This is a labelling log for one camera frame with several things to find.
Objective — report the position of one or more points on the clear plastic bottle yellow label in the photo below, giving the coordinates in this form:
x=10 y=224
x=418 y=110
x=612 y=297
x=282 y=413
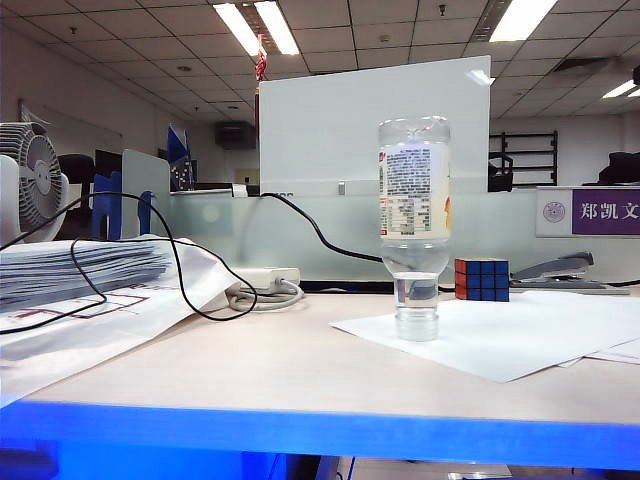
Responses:
x=415 y=200

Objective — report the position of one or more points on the frosted glass desk partition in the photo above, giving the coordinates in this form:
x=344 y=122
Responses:
x=325 y=220

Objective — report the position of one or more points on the white power adapter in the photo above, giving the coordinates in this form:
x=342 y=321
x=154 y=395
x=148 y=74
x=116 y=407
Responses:
x=270 y=275

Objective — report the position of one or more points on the white partition clip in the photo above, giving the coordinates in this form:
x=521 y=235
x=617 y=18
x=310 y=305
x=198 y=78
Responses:
x=238 y=190

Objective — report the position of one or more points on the white board panel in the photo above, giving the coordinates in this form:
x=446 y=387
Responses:
x=325 y=125

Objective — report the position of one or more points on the rubik's cube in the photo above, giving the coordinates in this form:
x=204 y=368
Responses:
x=482 y=280

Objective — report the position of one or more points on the blue triangular flag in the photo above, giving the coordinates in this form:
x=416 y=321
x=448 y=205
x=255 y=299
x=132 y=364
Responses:
x=177 y=145

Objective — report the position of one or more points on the red tassel ornament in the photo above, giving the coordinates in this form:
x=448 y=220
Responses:
x=261 y=67

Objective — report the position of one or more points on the small white partition panel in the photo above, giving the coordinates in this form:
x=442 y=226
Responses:
x=145 y=172

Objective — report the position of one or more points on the large white paper sheet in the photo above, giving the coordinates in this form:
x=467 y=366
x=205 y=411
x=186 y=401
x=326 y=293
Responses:
x=500 y=340

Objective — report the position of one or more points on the paper stack in white bag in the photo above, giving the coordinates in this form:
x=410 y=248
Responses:
x=125 y=320

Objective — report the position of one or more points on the blue plastic stand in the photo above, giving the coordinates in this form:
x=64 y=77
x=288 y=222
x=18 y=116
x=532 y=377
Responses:
x=107 y=200

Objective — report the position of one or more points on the fluorescent ceiling light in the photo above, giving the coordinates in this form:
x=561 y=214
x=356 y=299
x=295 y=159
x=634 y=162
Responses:
x=622 y=87
x=235 y=27
x=277 y=27
x=520 y=20

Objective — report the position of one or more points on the black shelf rack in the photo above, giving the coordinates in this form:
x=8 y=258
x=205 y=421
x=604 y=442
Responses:
x=532 y=135

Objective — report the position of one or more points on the grey stapler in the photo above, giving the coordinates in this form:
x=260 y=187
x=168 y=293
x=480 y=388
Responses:
x=560 y=265

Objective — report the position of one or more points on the black office chair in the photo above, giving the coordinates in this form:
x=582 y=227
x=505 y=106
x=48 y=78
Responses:
x=75 y=167

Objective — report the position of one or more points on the grey flat tray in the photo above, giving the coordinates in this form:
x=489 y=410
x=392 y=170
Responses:
x=575 y=286

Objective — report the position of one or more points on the purple name plate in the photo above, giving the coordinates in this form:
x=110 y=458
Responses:
x=605 y=212

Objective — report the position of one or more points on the white desk fan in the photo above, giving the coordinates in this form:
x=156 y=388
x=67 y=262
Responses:
x=40 y=175

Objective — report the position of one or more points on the black hat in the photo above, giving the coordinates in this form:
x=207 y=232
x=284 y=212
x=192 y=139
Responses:
x=620 y=170

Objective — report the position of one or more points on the small white paper sheet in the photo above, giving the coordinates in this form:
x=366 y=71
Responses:
x=625 y=352

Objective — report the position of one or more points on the black wall box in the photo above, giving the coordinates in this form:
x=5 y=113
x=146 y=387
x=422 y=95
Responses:
x=235 y=135

